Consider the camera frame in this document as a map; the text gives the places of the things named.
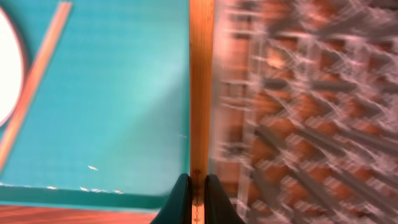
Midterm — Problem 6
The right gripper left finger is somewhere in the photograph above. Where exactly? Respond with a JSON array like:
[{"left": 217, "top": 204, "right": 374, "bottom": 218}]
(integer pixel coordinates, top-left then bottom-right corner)
[{"left": 150, "top": 174, "right": 192, "bottom": 224}]

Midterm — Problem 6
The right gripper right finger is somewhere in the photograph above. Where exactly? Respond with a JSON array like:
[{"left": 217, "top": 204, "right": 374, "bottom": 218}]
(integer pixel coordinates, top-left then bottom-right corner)
[{"left": 204, "top": 174, "right": 245, "bottom": 224}]

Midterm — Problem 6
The wooden chopstick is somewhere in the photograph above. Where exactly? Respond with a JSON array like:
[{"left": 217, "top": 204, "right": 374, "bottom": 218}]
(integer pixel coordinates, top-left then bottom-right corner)
[
  {"left": 189, "top": 0, "right": 215, "bottom": 224},
  {"left": 1, "top": 1, "right": 72, "bottom": 169}
]

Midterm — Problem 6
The white plate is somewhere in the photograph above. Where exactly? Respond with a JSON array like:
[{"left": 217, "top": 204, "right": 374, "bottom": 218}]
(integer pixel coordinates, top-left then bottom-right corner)
[{"left": 1, "top": 7, "right": 28, "bottom": 126}]

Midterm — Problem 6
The grey dishwasher rack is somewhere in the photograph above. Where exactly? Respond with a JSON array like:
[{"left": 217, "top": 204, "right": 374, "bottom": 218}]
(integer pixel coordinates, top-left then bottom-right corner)
[{"left": 210, "top": 0, "right": 397, "bottom": 223}]

